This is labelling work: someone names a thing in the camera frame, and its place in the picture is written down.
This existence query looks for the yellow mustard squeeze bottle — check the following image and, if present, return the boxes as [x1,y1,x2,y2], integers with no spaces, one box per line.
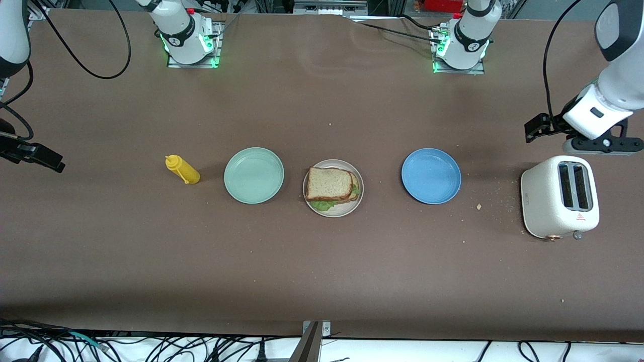
[165,154,201,185]

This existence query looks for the brown bread slice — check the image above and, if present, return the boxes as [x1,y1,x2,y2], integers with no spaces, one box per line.
[322,170,361,205]
[305,166,354,203]

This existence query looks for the green lettuce leaf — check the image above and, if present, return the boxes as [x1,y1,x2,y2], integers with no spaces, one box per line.
[308,184,361,212]

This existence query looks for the blue plate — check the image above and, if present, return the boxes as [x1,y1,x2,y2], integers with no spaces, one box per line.
[401,148,462,205]

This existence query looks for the beige plate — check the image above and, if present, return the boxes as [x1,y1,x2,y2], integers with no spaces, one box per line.
[303,159,365,218]

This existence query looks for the mint green plate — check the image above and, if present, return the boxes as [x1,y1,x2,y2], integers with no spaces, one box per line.
[224,147,285,205]

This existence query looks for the white toaster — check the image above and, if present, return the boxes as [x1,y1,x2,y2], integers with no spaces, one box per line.
[521,155,601,242]

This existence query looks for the red box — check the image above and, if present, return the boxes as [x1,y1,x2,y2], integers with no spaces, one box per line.
[423,0,463,13]

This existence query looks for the grey metal equipment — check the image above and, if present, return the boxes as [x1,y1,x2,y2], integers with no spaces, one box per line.
[293,0,369,16]

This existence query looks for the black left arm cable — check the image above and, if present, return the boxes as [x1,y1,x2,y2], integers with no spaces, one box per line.
[542,0,584,121]

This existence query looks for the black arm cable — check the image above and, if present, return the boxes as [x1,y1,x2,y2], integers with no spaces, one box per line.
[0,0,132,141]
[542,0,584,121]

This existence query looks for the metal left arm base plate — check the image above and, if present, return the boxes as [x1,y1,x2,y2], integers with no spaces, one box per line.
[432,28,486,75]

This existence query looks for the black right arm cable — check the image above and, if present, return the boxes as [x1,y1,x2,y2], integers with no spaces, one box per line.
[0,0,132,141]

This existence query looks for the black base power cable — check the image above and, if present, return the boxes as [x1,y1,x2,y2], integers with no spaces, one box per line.
[347,14,444,45]

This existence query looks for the teal floor cable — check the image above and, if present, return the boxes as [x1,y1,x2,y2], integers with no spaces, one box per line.
[68,329,109,351]

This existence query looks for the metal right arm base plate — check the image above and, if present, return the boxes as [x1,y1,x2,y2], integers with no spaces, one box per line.
[166,20,223,69]

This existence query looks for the tangled black floor cables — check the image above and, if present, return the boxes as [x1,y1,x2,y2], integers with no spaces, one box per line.
[0,318,302,362]

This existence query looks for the metal table bracket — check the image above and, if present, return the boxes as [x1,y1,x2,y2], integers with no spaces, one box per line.
[288,320,332,362]

